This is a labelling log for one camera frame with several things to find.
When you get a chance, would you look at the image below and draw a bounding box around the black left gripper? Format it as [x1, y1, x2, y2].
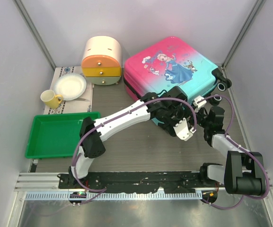
[163, 101, 197, 134]

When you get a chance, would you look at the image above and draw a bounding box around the pink and teal children's suitcase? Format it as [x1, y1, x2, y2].
[123, 36, 232, 104]

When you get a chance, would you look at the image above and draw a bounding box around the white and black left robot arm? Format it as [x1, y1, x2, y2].
[69, 86, 197, 189]

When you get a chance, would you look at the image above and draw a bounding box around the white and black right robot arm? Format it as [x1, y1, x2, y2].
[196, 106, 270, 198]

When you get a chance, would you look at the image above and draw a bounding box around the pastel three-drawer storage box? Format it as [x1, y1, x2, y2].
[81, 35, 122, 86]

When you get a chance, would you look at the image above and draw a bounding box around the patterned white placemat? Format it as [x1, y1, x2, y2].
[44, 66, 94, 114]

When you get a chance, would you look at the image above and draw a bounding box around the white paper plate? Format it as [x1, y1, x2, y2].
[53, 73, 87, 101]

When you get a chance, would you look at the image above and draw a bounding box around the yellow ceramic mug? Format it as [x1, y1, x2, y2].
[40, 90, 63, 109]

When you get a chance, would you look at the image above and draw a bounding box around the green plastic tray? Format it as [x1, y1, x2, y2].
[25, 112, 100, 159]

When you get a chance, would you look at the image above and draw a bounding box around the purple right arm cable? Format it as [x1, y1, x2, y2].
[201, 94, 269, 210]

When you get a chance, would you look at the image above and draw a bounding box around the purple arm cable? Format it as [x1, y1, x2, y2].
[201, 94, 269, 210]
[71, 97, 198, 205]

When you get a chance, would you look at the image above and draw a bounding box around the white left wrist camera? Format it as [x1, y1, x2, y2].
[173, 118, 196, 141]

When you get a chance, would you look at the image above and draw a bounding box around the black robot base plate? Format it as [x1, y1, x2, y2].
[57, 171, 224, 194]

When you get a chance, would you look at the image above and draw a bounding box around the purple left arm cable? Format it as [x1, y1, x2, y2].
[71, 97, 198, 205]

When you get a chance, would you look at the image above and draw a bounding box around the white slotted cable duct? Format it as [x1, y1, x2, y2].
[25, 190, 203, 201]

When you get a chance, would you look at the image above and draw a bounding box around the aluminium frame rail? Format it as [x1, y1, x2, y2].
[14, 170, 273, 192]

